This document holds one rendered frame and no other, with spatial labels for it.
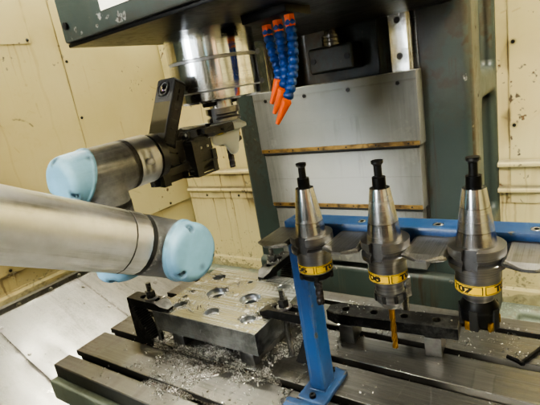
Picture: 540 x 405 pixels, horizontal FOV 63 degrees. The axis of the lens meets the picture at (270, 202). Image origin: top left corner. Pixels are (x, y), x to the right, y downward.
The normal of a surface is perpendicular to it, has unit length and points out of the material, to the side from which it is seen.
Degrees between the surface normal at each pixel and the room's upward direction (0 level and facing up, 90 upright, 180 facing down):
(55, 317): 24
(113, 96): 90
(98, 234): 85
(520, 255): 0
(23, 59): 90
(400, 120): 90
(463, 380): 0
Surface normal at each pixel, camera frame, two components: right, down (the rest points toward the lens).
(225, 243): -0.55, 0.31
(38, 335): 0.19, -0.85
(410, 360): -0.16, -0.95
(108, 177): 0.79, 0.08
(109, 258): 0.62, 0.48
